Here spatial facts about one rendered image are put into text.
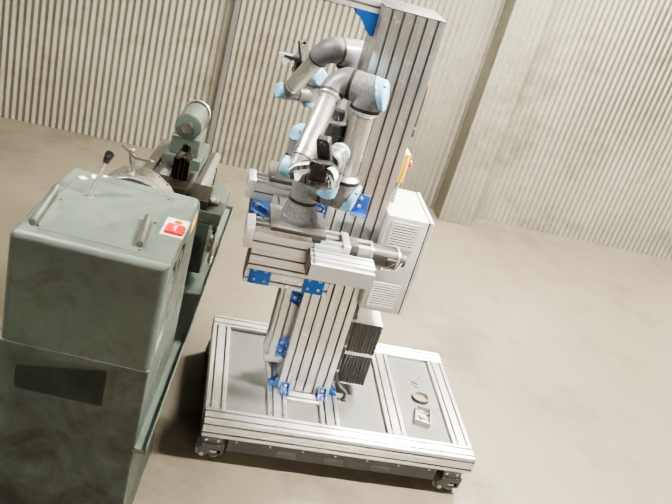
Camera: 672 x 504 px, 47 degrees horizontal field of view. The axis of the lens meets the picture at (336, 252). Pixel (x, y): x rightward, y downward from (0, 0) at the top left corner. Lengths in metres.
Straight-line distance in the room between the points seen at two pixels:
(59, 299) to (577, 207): 5.64
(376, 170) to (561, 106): 3.96
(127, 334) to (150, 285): 0.20
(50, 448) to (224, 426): 0.88
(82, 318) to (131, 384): 0.28
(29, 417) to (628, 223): 6.01
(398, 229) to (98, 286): 1.35
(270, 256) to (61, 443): 1.04
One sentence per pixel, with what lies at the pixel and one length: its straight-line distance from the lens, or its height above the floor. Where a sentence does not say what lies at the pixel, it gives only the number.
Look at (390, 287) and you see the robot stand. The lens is 3.38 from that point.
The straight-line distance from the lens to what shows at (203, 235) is 3.59.
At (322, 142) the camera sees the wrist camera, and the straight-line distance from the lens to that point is 2.48.
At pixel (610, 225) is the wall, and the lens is 7.62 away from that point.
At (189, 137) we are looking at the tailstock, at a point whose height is 1.03.
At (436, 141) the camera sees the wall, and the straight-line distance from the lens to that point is 6.76.
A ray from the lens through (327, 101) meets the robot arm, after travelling 2.82.
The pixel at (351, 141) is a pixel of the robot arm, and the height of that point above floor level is 1.56.
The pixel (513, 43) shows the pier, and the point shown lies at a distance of 6.43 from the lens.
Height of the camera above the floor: 2.42
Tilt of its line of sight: 25 degrees down
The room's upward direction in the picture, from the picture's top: 17 degrees clockwise
